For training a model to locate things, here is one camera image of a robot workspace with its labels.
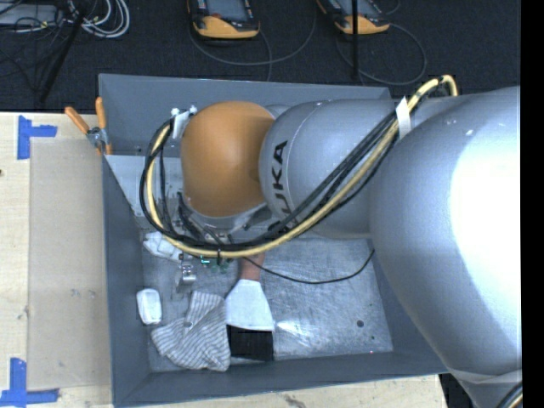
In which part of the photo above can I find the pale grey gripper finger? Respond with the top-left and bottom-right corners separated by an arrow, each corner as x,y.
175,260 -> 198,294

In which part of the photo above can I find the white rounded box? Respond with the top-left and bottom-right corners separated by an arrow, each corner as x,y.
135,287 -> 163,326

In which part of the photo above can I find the striped grey cloth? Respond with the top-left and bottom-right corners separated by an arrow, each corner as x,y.
150,290 -> 233,372

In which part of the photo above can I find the pale flat board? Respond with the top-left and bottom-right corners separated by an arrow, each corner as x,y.
25,135 -> 113,391

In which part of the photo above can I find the grey metal bin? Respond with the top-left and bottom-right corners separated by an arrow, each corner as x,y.
97,72 -> 452,408

